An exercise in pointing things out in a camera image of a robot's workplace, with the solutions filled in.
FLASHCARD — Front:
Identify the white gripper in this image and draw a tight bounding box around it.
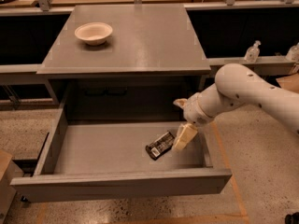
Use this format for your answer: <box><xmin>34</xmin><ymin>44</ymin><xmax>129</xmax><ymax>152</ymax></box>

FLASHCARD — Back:
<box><xmin>172</xmin><ymin>92</ymin><xmax>214</xmax><ymax>151</ymax></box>

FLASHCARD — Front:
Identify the black rxbar chocolate bar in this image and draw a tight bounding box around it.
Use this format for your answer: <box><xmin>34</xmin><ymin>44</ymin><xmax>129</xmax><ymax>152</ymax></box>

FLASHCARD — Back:
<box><xmin>145</xmin><ymin>131</ymin><xmax>175</xmax><ymax>161</ymax></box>

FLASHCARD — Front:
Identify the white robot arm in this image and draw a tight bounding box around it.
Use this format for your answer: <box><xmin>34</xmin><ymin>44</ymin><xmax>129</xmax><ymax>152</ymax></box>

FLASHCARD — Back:
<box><xmin>173</xmin><ymin>63</ymin><xmax>299</xmax><ymax>150</ymax></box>

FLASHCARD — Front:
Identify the grey cabinet with counter top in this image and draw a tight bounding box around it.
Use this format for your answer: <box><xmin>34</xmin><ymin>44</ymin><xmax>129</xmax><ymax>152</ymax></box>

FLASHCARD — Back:
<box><xmin>38</xmin><ymin>5</ymin><xmax>210</xmax><ymax>107</ymax></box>

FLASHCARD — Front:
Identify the grey open top drawer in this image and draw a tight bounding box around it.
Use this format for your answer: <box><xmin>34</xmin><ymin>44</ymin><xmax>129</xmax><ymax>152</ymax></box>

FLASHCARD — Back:
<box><xmin>11</xmin><ymin>98</ymin><xmax>232</xmax><ymax>203</ymax></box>

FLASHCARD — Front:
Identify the clear sanitizer pump bottle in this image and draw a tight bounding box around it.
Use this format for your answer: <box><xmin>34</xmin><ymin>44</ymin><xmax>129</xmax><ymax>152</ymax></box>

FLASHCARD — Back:
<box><xmin>244</xmin><ymin>40</ymin><xmax>261</xmax><ymax>63</ymax></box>

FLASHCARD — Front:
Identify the cardboard box right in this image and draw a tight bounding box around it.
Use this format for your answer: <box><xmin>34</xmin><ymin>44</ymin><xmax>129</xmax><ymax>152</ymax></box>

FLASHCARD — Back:
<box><xmin>277</xmin><ymin>73</ymin><xmax>299</xmax><ymax>93</ymax></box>

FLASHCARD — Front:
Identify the cardboard box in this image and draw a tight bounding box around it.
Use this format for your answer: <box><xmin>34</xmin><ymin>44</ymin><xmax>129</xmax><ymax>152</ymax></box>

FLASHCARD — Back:
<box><xmin>277</xmin><ymin>73</ymin><xmax>299</xmax><ymax>93</ymax></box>
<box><xmin>0</xmin><ymin>150</ymin><xmax>23</xmax><ymax>224</ymax></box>

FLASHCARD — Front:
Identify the white paper bowl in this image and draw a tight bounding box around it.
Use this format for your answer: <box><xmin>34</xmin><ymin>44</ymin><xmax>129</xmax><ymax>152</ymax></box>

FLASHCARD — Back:
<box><xmin>75</xmin><ymin>22</ymin><xmax>113</xmax><ymax>46</ymax></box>

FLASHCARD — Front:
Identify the black caster wheel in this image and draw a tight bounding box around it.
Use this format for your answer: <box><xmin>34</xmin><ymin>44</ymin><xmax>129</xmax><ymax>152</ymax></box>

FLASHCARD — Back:
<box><xmin>285</xmin><ymin>212</ymin><xmax>299</xmax><ymax>224</ymax></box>

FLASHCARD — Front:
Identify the cardboard box left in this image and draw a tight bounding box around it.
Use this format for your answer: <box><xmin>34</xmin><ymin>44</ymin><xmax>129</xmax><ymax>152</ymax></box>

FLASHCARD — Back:
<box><xmin>0</xmin><ymin>150</ymin><xmax>23</xmax><ymax>224</ymax></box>

